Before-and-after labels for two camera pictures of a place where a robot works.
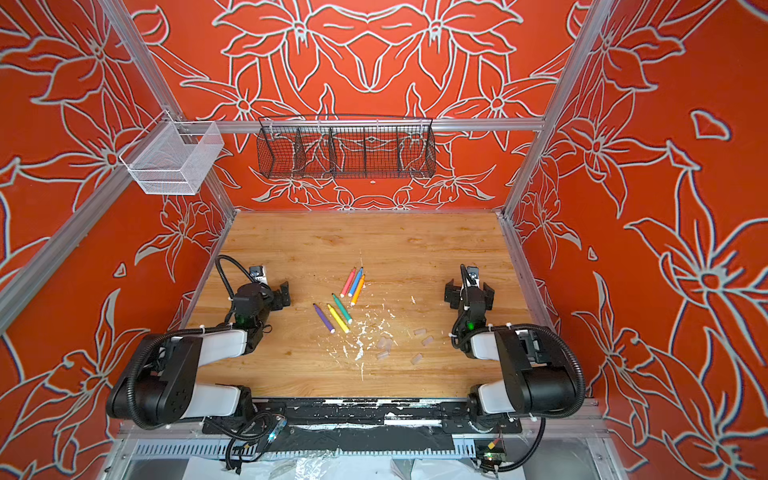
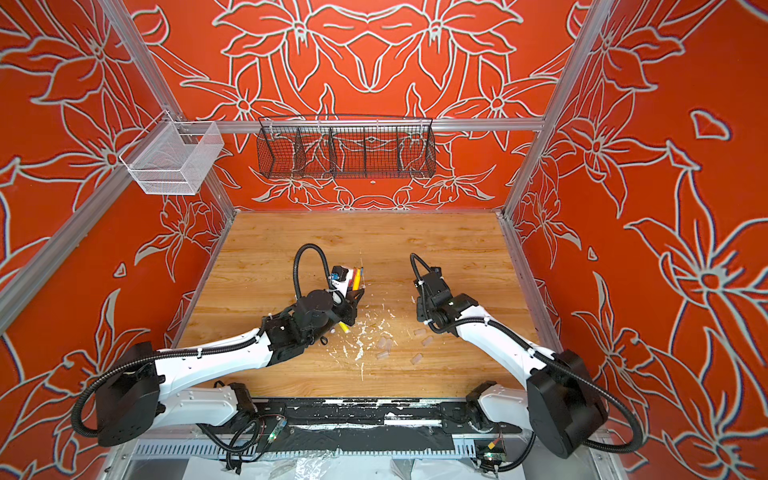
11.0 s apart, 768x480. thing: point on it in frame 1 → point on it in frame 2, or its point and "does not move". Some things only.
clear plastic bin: (174, 157) does not move
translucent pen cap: (385, 342) does not move
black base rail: (361, 417) does not move
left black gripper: (274, 296) → (347, 300)
